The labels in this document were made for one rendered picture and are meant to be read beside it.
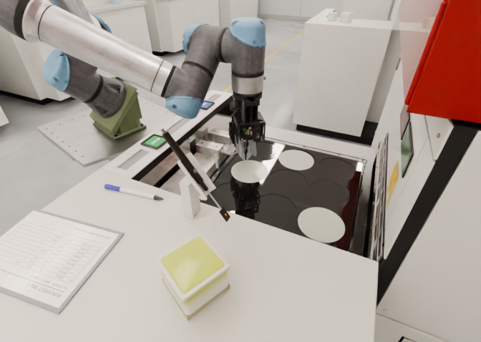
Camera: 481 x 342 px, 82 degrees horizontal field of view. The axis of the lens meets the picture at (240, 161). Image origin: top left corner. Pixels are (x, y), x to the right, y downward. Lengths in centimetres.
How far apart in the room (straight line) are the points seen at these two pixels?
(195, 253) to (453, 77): 37
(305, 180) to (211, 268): 42
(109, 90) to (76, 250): 68
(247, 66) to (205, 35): 12
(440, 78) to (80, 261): 56
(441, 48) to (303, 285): 35
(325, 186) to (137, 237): 46
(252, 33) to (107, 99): 66
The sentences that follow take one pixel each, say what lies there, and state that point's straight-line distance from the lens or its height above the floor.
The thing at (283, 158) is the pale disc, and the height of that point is 90.
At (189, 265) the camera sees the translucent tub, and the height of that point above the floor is 103.
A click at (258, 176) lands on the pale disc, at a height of 90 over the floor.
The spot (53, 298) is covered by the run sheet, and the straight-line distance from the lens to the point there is 53.
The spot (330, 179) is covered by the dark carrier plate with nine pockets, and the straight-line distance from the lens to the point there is 77.
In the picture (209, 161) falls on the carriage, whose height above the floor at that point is 88.
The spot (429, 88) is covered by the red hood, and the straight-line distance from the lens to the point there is 37.
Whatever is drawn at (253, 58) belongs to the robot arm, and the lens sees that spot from 62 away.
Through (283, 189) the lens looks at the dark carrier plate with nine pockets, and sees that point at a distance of 71.
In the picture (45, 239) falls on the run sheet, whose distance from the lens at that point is 61.
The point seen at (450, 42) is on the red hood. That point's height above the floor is 130.
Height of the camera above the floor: 137
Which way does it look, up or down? 36 degrees down
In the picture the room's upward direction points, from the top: straight up
